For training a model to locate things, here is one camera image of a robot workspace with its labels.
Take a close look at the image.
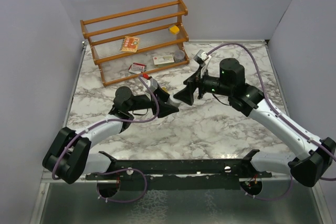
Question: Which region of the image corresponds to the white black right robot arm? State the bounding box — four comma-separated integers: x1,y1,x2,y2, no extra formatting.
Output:
174,58,335,187

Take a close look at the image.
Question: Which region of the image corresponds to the green stapler box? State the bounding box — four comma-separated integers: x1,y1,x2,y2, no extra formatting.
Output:
153,55,175,67

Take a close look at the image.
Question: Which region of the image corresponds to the orange spiral notebook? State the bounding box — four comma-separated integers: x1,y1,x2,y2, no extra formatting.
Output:
120,36,140,53

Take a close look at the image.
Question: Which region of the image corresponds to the red white staple box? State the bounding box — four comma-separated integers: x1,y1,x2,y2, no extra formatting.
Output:
129,62,146,74

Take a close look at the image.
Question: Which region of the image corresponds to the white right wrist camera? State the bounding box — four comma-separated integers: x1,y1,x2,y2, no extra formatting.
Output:
194,50,212,78

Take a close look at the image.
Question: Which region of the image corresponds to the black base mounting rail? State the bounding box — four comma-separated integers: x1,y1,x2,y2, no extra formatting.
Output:
86,156,271,190

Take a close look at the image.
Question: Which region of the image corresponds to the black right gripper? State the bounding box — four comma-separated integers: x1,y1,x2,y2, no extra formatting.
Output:
174,65,233,105

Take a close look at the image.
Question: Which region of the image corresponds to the orange wooden shelf rack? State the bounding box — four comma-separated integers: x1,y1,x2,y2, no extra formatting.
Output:
80,0,190,87

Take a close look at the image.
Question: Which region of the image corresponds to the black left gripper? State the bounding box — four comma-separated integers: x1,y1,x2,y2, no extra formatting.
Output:
128,84,180,117

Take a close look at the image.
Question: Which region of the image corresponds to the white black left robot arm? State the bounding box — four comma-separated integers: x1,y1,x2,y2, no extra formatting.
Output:
42,86,180,184

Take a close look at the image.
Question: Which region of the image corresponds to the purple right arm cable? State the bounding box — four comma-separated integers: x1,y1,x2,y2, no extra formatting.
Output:
202,43,336,201

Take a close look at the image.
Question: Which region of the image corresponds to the yellow sticky note block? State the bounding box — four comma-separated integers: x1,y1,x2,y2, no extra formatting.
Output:
169,25,180,35

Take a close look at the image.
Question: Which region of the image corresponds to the white pill bottle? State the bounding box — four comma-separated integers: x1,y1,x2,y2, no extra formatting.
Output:
167,95,181,108

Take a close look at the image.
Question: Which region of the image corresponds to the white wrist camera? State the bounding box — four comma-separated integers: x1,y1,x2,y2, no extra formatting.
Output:
142,73,159,94
194,50,212,78

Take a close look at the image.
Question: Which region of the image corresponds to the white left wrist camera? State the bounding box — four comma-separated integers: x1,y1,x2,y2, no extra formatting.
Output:
142,73,159,94

